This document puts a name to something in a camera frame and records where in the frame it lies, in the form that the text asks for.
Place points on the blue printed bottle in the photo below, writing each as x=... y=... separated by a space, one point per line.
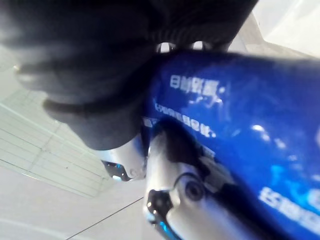
x=250 y=120

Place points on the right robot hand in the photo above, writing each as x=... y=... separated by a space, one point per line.
x=87 y=62

